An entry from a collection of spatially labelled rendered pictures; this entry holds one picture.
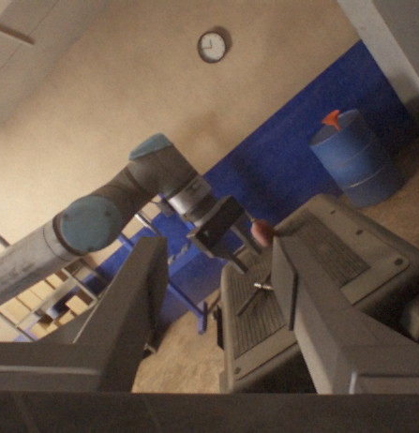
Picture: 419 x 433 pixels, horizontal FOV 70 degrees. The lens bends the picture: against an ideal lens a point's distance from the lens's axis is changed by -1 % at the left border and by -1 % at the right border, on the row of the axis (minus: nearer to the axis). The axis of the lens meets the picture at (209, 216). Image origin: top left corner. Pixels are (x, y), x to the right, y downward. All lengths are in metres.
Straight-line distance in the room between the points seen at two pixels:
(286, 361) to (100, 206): 0.44
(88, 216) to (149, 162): 0.17
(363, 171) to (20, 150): 3.96
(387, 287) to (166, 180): 0.45
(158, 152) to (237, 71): 3.23
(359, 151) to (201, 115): 1.77
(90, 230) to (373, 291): 0.50
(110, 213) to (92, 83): 3.56
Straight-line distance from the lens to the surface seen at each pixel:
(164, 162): 0.61
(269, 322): 0.71
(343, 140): 3.28
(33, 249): 0.59
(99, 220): 0.51
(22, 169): 4.49
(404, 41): 3.78
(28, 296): 4.68
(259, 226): 0.95
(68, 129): 4.13
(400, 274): 0.63
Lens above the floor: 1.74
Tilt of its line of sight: 13 degrees down
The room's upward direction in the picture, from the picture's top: 42 degrees counter-clockwise
